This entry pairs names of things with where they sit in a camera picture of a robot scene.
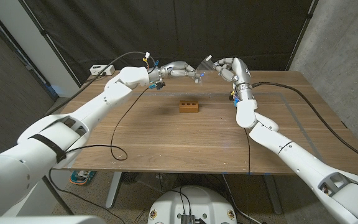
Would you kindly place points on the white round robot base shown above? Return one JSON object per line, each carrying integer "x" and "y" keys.
{"x": 197, "y": 202}

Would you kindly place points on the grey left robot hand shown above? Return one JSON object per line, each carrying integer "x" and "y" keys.
{"x": 179, "y": 69}

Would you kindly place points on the orange and teal floor item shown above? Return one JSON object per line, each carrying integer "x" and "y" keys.
{"x": 82, "y": 177}

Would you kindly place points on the black backdrop stand pole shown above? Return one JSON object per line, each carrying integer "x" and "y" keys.
{"x": 43, "y": 32}
{"x": 309, "y": 15}

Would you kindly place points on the white power outlet box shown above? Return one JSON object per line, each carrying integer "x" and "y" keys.
{"x": 99, "y": 70}

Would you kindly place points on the grey table leg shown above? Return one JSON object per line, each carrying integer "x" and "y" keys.
{"x": 273, "y": 194}

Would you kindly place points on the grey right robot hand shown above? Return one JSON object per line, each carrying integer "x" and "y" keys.
{"x": 239, "y": 71}

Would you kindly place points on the white table leg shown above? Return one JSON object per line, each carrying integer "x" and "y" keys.
{"x": 113, "y": 189}

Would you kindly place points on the dark round ribbed object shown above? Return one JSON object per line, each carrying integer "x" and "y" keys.
{"x": 130, "y": 177}

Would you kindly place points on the wooden block with three holes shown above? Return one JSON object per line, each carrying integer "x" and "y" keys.
{"x": 189, "y": 107}

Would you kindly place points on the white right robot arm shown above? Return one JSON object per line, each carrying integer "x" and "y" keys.
{"x": 291, "y": 155}

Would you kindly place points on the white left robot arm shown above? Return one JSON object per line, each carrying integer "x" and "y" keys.
{"x": 89, "y": 112}

